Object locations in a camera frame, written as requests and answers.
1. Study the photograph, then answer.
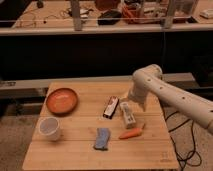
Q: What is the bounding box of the grey metal post right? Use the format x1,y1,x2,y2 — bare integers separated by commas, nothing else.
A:
163,0,176,29

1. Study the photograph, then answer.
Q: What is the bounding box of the white bottle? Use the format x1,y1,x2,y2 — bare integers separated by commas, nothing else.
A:
120,102,136,129

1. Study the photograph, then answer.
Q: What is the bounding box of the black bag on bench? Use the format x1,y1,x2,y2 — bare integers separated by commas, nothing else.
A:
97,10,121,25

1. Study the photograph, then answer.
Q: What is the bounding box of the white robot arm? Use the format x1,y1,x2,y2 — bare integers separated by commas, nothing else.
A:
123,64,213,135

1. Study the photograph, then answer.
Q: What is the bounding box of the white cup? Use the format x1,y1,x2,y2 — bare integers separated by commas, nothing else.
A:
38,117,61,141

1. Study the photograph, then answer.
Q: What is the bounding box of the grey metal post left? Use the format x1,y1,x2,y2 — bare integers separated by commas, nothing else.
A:
70,0,82,31

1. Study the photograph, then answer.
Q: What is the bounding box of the blue sponge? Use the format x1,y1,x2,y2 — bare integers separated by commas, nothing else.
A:
93,128,110,151

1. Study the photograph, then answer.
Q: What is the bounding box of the orange carrot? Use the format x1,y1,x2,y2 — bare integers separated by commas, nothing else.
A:
119,125,145,139

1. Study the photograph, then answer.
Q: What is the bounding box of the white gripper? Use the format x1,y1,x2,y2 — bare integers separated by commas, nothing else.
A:
120,87,149,110

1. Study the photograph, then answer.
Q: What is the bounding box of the grey metal post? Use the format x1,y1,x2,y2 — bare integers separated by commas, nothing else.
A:
163,0,176,29
70,0,82,31

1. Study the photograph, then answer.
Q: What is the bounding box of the black red candy bar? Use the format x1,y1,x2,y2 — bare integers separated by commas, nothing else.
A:
103,96,119,119

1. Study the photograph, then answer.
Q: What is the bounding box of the orange tool on bench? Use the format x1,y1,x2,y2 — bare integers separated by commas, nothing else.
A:
122,5,144,24

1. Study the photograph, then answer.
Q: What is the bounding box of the orange ceramic bowl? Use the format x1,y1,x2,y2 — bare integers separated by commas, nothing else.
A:
46,88,78,115

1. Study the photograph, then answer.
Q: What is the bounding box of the black floor cable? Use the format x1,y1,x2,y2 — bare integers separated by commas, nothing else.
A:
164,110,203,171

